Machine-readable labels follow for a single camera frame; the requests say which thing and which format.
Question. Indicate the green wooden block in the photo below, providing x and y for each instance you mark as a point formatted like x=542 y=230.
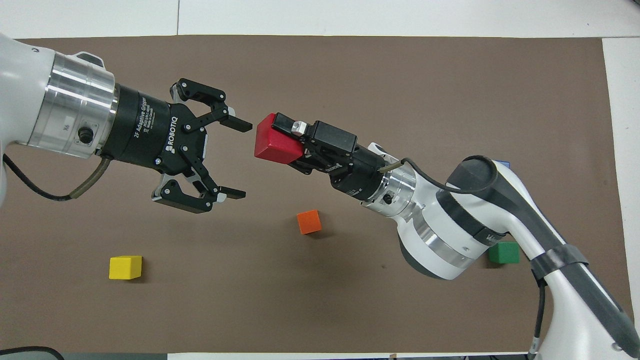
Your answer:
x=504 y=253

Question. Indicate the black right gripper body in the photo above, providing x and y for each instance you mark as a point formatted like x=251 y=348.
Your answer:
x=360 y=175

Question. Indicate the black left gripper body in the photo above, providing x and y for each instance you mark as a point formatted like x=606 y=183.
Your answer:
x=145 y=130

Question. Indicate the orange wooden block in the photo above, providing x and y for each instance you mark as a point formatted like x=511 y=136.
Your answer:
x=309 y=223

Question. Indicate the red wooden block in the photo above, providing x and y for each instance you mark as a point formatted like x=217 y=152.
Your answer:
x=272 y=142

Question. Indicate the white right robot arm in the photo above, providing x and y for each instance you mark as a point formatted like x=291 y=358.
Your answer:
x=450 y=240

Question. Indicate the brown table mat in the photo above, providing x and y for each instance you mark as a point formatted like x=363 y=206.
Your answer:
x=320 y=65

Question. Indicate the yellow wooden block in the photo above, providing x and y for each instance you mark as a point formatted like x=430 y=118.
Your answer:
x=125 y=268

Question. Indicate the blue wooden block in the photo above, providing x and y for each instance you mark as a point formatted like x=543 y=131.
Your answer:
x=504 y=163

